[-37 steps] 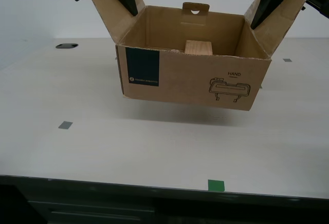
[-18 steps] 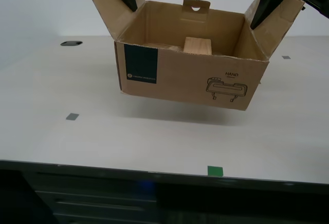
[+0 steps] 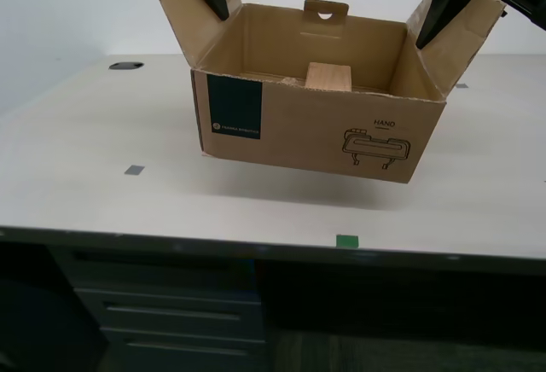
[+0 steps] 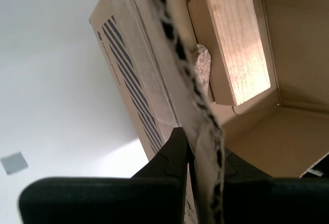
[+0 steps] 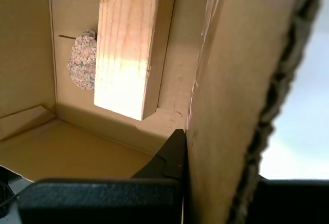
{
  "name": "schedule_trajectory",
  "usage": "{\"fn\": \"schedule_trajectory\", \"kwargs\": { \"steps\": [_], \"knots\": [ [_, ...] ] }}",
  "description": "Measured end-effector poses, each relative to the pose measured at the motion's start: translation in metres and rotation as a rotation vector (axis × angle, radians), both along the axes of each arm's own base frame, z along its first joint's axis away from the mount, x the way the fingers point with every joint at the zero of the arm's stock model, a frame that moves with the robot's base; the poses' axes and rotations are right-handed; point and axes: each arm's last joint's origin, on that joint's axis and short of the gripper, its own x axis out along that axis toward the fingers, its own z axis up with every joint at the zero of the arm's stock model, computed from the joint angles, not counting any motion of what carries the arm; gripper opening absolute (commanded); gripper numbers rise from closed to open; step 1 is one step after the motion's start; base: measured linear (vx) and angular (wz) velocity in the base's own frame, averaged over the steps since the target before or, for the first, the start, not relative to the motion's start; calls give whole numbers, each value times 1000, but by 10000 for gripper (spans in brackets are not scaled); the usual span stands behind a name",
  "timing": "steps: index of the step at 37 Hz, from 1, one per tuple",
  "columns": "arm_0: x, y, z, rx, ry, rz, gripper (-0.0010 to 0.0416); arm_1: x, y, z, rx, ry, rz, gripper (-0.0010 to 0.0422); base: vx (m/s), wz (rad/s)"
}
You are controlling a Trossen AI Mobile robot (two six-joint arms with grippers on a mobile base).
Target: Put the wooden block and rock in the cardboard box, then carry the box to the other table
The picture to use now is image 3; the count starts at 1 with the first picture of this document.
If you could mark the light wooden block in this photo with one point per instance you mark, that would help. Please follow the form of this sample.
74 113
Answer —
328 77

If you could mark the brown cardboard box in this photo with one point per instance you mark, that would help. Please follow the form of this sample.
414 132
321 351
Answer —
320 133

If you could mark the green tape square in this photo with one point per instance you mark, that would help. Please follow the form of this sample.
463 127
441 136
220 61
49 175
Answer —
347 241

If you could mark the grey drawer pedestal cabinet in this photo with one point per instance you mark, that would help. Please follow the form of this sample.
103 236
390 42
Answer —
170 316

